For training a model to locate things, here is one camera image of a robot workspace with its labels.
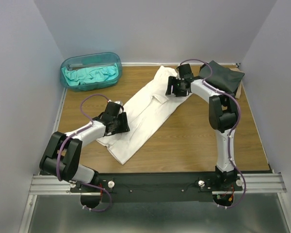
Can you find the white printed t shirt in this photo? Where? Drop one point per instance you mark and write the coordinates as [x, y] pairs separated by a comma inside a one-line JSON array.
[[146, 111]]

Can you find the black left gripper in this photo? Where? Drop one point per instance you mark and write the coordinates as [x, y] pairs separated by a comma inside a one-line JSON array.
[[124, 126]]

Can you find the aluminium frame rail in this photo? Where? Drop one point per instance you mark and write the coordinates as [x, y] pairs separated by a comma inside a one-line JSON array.
[[53, 208]]

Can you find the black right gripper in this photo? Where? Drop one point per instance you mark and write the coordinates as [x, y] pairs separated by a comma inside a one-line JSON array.
[[171, 81]]

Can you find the teal t shirt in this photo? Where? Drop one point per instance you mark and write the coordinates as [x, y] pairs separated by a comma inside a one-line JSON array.
[[90, 75]]

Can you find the folded grey-green t shirt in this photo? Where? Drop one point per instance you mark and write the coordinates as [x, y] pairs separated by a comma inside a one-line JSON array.
[[218, 77]]

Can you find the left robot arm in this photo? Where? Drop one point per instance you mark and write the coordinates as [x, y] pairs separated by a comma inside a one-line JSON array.
[[62, 154]]

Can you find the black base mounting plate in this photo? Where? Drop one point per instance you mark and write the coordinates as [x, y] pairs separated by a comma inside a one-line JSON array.
[[160, 187]]

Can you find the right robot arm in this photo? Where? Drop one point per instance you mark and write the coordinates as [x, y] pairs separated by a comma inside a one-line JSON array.
[[224, 117]]

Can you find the teal plastic bin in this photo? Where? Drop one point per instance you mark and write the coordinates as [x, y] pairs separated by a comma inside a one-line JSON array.
[[91, 60]]

